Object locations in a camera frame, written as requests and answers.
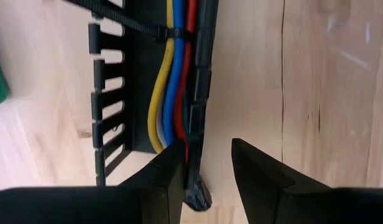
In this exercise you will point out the black zip tie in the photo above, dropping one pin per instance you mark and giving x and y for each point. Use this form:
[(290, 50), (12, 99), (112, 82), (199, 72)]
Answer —
[(129, 21)]

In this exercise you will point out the black perforated rack rail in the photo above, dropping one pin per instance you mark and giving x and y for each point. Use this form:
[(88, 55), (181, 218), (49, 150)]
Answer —
[(141, 93)]

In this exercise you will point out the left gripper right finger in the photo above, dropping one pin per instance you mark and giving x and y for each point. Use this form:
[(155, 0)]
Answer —
[(303, 202)]

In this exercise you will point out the black glove green cuff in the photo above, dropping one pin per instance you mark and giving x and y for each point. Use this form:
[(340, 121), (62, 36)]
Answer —
[(0, 90)]

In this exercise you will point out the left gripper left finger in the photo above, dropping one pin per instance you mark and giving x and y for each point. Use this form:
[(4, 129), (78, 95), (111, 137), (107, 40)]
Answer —
[(117, 205)]

